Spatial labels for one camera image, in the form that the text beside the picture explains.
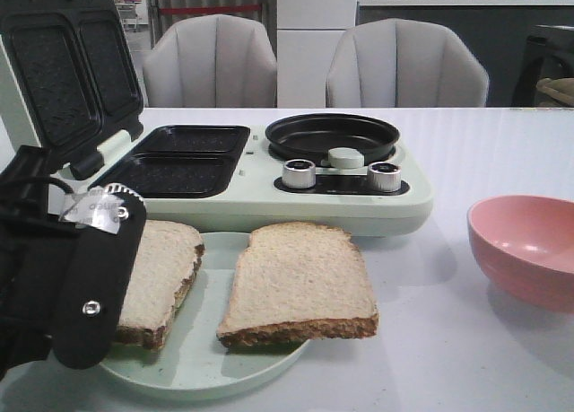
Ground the bread slice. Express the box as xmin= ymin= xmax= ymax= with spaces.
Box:
xmin=216 ymin=222 xmax=379 ymax=347
xmin=115 ymin=220 xmax=204 ymax=351

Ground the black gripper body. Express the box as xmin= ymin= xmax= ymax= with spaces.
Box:
xmin=1 ymin=145 xmax=77 ymax=376

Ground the left silver control knob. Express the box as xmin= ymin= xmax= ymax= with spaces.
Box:
xmin=282 ymin=159 xmax=316 ymax=189

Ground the pink bowl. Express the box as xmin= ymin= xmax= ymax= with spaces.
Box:
xmin=467 ymin=195 xmax=573 ymax=313

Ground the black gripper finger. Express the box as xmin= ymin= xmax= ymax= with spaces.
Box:
xmin=51 ymin=183 xmax=146 ymax=369

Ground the right grey upholstered chair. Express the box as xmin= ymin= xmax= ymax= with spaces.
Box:
xmin=326 ymin=18 xmax=490 ymax=108

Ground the black round frying pan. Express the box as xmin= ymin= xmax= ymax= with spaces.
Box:
xmin=265 ymin=112 xmax=400 ymax=165

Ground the left grey upholstered chair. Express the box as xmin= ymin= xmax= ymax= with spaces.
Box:
xmin=143 ymin=14 xmax=277 ymax=108

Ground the breakfast maker hinged lid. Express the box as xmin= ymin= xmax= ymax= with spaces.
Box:
xmin=1 ymin=0 xmax=144 ymax=180

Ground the right silver control knob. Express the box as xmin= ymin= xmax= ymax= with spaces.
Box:
xmin=367 ymin=162 xmax=402 ymax=193

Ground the silver control knob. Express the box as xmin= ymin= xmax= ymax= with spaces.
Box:
xmin=282 ymin=159 xmax=316 ymax=189
xmin=367 ymin=162 xmax=402 ymax=193

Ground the white refrigerator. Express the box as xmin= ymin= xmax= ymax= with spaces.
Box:
xmin=276 ymin=0 xmax=358 ymax=108

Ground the red belt stanchion barrier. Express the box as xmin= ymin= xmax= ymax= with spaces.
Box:
xmin=158 ymin=4 xmax=264 ymax=15

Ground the mint green round plate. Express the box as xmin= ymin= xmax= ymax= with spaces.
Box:
xmin=100 ymin=232 xmax=308 ymax=399

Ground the mint green breakfast maker base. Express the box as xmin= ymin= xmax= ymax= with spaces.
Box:
xmin=71 ymin=125 xmax=433 ymax=237

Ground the grey upholstered chair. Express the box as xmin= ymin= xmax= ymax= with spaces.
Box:
xmin=326 ymin=18 xmax=490 ymax=108
xmin=143 ymin=14 xmax=277 ymax=108

